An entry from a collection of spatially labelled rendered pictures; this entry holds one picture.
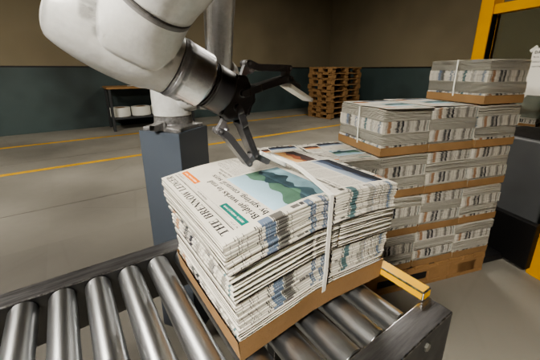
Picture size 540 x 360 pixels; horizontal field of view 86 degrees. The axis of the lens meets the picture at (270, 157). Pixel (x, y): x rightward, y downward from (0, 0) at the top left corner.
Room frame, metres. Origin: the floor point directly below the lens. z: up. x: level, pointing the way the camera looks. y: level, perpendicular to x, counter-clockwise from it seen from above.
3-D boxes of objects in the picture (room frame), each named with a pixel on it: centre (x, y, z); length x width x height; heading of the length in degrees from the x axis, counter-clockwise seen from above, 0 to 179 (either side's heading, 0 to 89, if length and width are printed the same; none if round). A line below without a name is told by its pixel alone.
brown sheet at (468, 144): (1.65, -0.89, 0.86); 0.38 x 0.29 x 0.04; 16
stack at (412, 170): (1.52, -0.48, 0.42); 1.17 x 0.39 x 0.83; 107
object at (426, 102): (1.66, -0.88, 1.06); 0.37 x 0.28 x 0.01; 16
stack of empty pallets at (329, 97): (8.20, -1.76, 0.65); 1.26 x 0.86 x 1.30; 129
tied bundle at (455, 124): (1.65, -0.89, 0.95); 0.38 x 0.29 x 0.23; 16
